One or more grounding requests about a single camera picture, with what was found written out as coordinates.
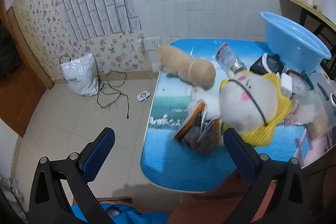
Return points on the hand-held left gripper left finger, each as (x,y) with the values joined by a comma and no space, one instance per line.
(101,150)

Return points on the white wall socket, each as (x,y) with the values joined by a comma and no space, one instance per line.
(152,43)

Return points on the clear plastic bag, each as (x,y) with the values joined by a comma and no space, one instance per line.
(307,108)

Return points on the white fluffy plush toy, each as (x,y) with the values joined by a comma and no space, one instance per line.
(200,98)

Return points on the clear plastic bottle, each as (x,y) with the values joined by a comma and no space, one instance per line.
(225,54)

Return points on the white charger plug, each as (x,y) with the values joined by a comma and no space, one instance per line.
(287,81)

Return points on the wooden door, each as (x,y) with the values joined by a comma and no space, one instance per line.
(18,82)

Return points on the orange snack packet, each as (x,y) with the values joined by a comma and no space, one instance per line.
(197,132)

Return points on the teal packet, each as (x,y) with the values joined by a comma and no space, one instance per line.
(309,82)

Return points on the blue plastic basin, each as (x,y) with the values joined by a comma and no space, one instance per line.
(288,43)

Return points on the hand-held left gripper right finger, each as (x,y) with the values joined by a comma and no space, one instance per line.
(236,150)

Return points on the wooden side table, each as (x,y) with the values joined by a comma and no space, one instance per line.
(288,2)

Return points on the landscape printed desktop table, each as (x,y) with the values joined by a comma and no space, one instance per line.
(170,161)

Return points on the white power strip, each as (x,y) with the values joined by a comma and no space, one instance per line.
(143,96)

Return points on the white plastic shopping bag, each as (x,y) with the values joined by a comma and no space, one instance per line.
(78,74)

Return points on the yellow white sun plush toy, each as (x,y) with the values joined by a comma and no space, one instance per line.
(246,100)

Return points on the black power adapter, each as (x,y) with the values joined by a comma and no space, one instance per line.
(267,64)

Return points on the beige plush toy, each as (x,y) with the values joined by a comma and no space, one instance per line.
(194,69)

